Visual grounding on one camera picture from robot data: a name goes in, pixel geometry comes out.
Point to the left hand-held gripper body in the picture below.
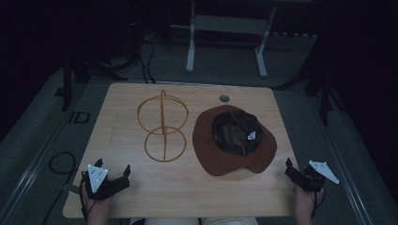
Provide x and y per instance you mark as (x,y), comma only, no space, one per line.
(99,187)

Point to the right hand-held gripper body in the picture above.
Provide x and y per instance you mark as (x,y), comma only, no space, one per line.
(313,182)

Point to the person's left hand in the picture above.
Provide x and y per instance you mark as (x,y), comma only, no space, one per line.
(99,206)

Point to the person's right hand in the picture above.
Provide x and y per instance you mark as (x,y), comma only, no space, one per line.
(305,201)

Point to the brown brimmed hat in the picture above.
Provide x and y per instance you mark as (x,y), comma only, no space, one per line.
(212,156)

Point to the dark tripod stand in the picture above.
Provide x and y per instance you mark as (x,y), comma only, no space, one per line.
(67,84)
(325,93)

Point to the grey round table grommet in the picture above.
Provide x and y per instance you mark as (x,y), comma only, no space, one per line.
(224,98)

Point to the white metal stand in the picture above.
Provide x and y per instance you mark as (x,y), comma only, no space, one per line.
(225,25)

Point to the grey table edge bracket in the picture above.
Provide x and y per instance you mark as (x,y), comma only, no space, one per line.
(71,188)

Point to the black rectangular floor frame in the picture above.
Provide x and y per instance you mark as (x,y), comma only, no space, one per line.
(79,117)

